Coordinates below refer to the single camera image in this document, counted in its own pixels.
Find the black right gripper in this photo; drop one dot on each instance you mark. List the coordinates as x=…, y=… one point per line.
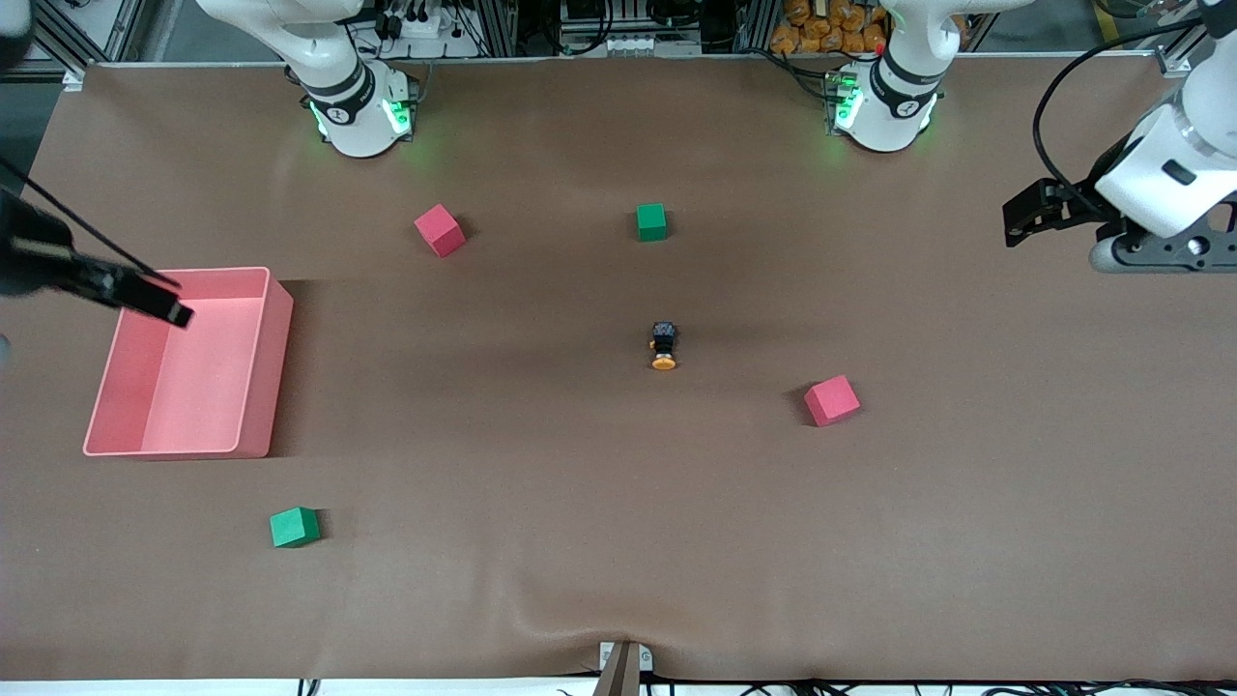
x=34, y=253

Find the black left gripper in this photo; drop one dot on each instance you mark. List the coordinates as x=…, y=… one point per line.
x=1090, y=196

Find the orange-capped black push button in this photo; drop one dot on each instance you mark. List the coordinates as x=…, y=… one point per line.
x=664, y=338

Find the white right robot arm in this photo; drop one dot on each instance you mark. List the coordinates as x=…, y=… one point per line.
x=358, y=116

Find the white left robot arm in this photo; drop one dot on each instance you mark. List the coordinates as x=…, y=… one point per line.
x=884, y=116

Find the pink plastic bin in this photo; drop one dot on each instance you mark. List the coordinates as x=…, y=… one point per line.
x=193, y=387

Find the green foam cube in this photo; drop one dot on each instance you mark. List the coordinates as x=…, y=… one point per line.
x=651, y=222
x=293, y=528

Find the pink foam cube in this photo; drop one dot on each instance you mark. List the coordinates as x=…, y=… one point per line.
x=440, y=230
x=831, y=400

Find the pile of orange objects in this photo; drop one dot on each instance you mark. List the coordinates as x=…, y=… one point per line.
x=812, y=34

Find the white power strip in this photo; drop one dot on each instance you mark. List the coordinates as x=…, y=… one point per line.
x=416, y=24

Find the long white socket strip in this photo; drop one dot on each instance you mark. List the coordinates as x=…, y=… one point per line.
x=628, y=44

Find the brown table mat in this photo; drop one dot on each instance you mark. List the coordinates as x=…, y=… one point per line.
x=618, y=503

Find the aluminium corner bracket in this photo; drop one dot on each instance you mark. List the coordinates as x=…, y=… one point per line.
x=1173, y=64
x=74, y=79

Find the metal clamp bracket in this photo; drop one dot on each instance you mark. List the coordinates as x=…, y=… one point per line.
x=623, y=667

